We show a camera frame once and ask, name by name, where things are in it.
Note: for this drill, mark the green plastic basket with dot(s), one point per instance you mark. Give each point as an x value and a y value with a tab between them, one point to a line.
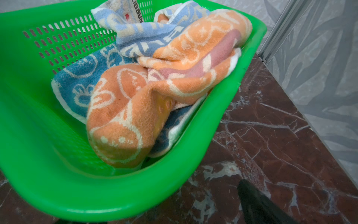
45	154

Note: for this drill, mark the aluminium frame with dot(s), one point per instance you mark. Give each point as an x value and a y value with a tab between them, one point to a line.
283	27

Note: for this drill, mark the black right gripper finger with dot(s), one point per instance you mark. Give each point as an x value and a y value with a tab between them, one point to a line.
258	208

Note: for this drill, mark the orange bunny towel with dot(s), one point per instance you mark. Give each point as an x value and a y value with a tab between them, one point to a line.
131	103

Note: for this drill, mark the blue bunny towel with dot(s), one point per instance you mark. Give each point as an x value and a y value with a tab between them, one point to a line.
75	84

